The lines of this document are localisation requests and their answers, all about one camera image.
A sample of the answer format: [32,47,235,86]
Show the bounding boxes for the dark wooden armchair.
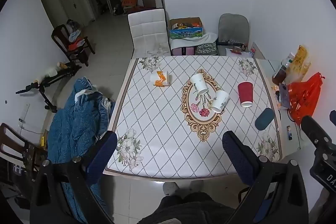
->
[0,123,48,199]

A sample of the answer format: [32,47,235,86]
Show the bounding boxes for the pile of clothes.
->
[66,19,88,51]

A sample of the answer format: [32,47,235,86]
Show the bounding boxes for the small grey packet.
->
[277,83,290,109]

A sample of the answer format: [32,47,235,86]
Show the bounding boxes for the dark wooden chair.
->
[51,24,96,67]

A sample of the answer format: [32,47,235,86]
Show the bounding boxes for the black folded umbrella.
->
[216,40,246,51]

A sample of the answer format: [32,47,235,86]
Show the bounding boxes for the floral diamond pattern tablecloth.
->
[104,55,283,179]

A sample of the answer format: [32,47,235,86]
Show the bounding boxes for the open cardboard box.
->
[169,17,205,39]

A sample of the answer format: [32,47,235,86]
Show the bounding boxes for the dark blue glasses case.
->
[255,108,275,131]

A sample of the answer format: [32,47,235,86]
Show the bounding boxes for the red plastic bag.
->
[286,72,326,125]

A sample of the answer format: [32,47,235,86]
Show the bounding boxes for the orange and white paper cup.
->
[150,70,172,87]

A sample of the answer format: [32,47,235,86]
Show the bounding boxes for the pink storage box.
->
[171,47,196,56]

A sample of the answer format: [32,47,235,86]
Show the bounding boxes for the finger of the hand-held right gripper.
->
[301,115,333,146]

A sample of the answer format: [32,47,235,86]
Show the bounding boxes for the yellow snack bag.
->
[285,45,311,83]

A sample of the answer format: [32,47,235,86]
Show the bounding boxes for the white padded chair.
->
[128,8,172,59]

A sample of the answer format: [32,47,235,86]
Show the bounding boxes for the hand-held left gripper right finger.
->
[222,131,310,224]

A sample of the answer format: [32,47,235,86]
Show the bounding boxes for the blue quilt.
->
[47,76,116,224]

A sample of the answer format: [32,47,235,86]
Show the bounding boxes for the person's legs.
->
[137,181,237,224]

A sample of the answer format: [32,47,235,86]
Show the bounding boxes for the grey chair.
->
[217,13,250,56]

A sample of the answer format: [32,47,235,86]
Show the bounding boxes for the white cloth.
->
[169,32,219,49]

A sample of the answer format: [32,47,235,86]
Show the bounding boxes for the red and white booklet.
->
[249,42,259,58]

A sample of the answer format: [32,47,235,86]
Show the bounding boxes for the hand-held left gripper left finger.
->
[29,131,118,224]

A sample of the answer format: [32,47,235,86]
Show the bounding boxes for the red paper cup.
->
[238,81,254,108]

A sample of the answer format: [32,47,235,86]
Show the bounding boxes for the black exercise stand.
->
[15,61,82,113]

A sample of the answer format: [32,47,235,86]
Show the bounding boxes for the brown glass jar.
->
[272,52,296,86]

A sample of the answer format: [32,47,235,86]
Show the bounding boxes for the patterned dark bag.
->
[195,43,219,56]

